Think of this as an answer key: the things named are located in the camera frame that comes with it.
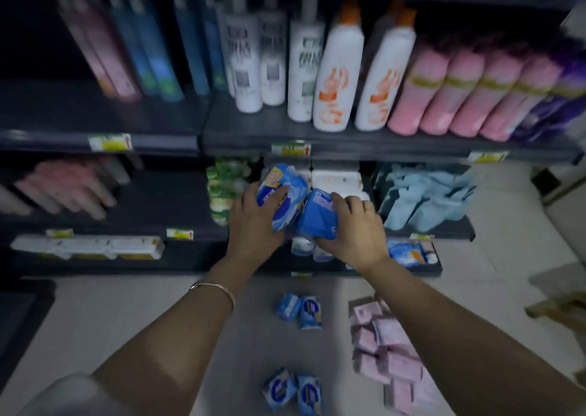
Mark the small white blue packet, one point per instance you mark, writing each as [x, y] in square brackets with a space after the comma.
[302, 245]
[322, 254]

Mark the row of pale pink tubes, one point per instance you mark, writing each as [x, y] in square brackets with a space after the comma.
[68, 187]

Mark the person's left hand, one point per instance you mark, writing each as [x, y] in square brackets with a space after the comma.
[249, 232]

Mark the white bottle with orange cap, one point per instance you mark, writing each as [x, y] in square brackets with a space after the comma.
[336, 77]
[384, 81]
[380, 31]

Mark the stack of green packets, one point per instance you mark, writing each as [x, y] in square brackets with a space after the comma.
[224, 182]

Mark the blue tube bottle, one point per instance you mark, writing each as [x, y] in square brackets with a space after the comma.
[132, 49]
[158, 59]
[213, 45]

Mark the person's left thumb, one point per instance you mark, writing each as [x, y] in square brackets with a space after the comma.
[279, 198]

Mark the white cabinet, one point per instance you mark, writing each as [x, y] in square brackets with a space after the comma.
[565, 210]

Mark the person's left forearm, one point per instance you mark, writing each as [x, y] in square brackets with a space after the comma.
[174, 338]

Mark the white pump bottle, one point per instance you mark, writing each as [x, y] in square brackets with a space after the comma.
[273, 54]
[304, 63]
[245, 63]

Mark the dark low shelf base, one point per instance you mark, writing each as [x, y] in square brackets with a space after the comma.
[20, 324]

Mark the pile of light blue gloves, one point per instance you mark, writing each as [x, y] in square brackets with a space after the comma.
[425, 196]

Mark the pile of pink soap packets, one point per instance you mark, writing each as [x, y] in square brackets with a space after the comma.
[389, 342]

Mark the person's right hand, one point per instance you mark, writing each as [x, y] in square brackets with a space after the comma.
[359, 239]

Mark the stack of white soap boxes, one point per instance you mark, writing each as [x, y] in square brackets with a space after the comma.
[336, 180]

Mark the plain blue soft packet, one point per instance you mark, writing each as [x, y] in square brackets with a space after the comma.
[320, 216]

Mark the dark metal shelf unit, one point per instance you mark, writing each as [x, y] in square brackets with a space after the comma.
[91, 109]

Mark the blue soap bar packet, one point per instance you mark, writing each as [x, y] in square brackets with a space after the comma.
[279, 389]
[288, 307]
[309, 395]
[311, 313]

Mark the person's right thumb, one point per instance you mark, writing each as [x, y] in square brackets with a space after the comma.
[326, 245]

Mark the person's white sleeve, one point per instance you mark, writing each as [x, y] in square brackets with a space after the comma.
[73, 397]

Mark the yellow white price tag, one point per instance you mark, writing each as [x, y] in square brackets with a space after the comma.
[291, 149]
[179, 234]
[110, 142]
[488, 156]
[59, 233]
[421, 237]
[301, 274]

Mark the blue white shelf packet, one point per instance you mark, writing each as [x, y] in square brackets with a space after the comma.
[407, 252]

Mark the blue packet with yellow label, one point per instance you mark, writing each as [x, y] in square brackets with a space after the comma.
[286, 187]

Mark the pink tube bottle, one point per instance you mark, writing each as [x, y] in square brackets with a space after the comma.
[84, 40]
[114, 54]

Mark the person's right forearm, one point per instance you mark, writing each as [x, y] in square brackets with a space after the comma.
[458, 347]

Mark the wooden stool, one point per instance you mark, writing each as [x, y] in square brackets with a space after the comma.
[558, 310]

